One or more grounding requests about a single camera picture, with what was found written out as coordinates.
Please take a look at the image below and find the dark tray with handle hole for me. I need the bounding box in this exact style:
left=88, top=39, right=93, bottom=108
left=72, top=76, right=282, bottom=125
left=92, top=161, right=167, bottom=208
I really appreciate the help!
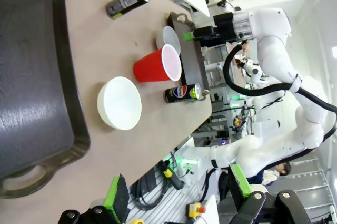
left=167, top=11, right=211, bottom=95

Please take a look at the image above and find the black coiled floor cable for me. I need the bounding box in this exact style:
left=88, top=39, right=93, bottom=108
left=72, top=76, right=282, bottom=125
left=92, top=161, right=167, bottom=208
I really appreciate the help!
left=131, top=170, right=172, bottom=207

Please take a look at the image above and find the large dark grey tray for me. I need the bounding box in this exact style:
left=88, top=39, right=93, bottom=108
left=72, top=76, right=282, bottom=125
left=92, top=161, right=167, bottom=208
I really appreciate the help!
left=0, top=0, right=91, bottom=199

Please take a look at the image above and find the white plastic cup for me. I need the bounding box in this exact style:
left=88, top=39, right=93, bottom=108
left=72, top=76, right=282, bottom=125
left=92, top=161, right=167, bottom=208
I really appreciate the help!
left=156, top=25, right=182, bottom=56

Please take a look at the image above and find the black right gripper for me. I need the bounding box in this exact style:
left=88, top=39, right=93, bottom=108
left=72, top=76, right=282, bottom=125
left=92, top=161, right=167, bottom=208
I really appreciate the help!
left=183, top=13, right=235, bottom=43

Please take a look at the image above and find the black yellow handheld tool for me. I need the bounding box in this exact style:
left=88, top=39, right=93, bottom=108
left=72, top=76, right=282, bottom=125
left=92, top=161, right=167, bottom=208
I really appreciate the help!
left=160, top=160, right=185, bottom=190

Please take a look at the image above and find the red plastic cup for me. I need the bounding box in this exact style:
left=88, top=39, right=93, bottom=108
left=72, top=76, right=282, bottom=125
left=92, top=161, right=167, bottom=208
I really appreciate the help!
left=133, top=44, right=183, bottom=83

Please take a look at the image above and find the person in background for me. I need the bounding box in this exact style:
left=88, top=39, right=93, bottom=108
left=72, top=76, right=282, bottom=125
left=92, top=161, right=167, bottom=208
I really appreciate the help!
left=247, top=162, right=292, bottom=186

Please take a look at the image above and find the yellow emergency stop box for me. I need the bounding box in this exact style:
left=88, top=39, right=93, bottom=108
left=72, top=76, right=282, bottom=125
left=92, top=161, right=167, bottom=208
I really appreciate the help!
left=186, top=202, right=207, bottom=218

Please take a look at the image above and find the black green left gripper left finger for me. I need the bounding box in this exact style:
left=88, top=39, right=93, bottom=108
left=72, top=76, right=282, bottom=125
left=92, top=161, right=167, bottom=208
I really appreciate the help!
left=57, top=173, right=131, bottom=224

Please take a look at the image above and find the white bowl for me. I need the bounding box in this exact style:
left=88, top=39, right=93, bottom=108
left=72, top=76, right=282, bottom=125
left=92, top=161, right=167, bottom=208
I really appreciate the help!
left=96, top=76, right=142, bottom=131

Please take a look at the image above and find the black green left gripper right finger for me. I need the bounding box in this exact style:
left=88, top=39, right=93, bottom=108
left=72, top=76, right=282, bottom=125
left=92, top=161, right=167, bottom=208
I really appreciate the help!
left=227, top=163, right=313, bottom=224

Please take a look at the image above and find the black Pepsi can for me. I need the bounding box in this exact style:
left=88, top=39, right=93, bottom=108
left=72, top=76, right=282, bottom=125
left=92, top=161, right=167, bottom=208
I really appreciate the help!
left=164, top=83, right=210, bottom=103

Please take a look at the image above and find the black energy drink can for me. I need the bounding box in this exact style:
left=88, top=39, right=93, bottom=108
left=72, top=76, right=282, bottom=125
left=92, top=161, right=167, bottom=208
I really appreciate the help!
left=106, top=0, right=152, bottom=20

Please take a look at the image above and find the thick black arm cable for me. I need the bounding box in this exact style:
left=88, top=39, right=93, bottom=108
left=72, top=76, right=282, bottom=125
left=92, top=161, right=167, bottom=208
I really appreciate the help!
left=223, top=40, right=337, bottom=147

